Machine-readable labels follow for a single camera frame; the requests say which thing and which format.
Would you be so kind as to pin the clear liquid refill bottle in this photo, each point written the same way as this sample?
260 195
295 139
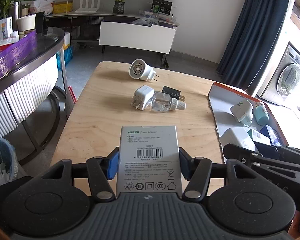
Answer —
162 102

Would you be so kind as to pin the black small charger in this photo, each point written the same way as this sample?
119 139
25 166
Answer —
174 93

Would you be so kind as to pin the teal cardboard box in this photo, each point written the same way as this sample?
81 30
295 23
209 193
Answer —
257 136

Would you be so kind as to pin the blue plastic bag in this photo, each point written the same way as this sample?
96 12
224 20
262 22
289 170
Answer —
68 55

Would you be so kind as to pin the white round cup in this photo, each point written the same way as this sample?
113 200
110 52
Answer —
26 23

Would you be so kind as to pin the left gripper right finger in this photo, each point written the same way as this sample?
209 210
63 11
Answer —
188 164

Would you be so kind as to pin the white green-logo plug device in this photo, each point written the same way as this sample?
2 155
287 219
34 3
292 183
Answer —
140 70

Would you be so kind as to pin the black green display box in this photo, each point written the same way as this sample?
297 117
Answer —
161 6

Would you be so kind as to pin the white wifi router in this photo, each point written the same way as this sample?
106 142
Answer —
89 6

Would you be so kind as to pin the dark blue curtain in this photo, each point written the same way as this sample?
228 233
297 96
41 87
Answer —
252 43

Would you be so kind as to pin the red-edged white board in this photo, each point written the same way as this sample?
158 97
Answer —
73 97

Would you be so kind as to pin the purple gift box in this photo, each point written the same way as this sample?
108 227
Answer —
17 52

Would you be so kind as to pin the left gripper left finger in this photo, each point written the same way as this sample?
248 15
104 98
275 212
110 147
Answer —
109 164

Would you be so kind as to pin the blue trash bin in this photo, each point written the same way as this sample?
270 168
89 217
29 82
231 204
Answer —
8 162

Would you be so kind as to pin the washing machine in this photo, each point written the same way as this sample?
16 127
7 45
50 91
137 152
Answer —
279 87

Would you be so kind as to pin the small white plug adapter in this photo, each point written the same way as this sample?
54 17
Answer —
142 97

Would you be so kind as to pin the toothpick jar teal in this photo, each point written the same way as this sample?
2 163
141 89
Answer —
260 113

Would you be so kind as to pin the white yellow carton box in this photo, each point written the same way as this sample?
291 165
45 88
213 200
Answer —
67 41

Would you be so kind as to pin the white TV console cabinet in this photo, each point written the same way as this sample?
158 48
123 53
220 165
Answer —
118 30

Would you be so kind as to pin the blue plastic box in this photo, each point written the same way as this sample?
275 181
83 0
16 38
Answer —
272 134

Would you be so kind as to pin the orange-rimmed cardboard tray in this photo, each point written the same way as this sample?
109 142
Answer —
222 98

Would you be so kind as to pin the white power adapter box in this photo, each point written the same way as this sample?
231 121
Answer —
149 160

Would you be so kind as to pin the yellow box on console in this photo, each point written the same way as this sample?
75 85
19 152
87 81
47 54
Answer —
62 7

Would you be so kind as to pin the oval dark-top side table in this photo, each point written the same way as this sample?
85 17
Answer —
29 83

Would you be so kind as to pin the white blue medicine box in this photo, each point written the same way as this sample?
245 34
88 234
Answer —
6 28

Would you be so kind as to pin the white plastic bag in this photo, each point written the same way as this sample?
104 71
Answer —
45 6

